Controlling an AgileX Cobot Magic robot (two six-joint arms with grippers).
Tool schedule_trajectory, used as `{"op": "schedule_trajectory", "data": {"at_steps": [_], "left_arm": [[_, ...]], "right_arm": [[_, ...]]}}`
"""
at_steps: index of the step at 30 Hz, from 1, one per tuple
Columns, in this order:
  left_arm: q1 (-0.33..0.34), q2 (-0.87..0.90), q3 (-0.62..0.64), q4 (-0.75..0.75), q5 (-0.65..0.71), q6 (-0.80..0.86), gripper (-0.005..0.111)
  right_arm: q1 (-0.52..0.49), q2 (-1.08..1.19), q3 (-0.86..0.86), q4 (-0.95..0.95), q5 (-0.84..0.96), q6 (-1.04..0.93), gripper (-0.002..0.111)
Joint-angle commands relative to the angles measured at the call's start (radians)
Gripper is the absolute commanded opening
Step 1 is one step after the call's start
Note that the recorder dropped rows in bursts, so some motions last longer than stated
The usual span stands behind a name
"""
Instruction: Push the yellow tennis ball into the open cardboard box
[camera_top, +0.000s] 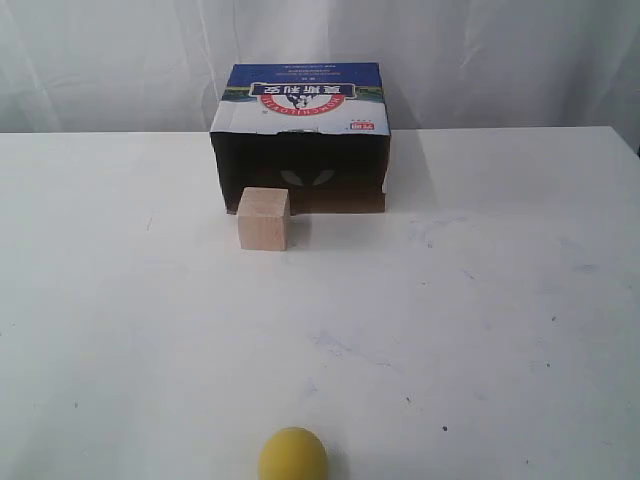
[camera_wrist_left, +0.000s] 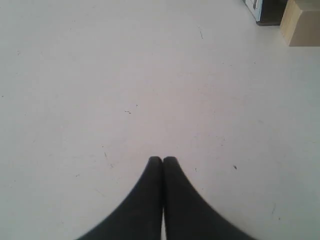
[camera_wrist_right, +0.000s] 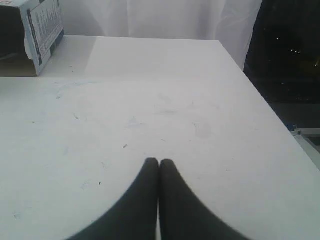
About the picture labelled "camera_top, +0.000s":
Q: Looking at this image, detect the white curtain backdrop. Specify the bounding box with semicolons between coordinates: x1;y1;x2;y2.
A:
1;1;639;143

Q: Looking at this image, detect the light wooden cube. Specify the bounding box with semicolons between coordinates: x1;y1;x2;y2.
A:
237;187;290;251

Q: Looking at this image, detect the blue white cardboard box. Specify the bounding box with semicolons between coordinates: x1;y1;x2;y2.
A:
210;62;391;214

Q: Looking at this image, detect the yellow tennis ball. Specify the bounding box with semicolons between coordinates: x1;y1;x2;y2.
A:
257;427;329;480

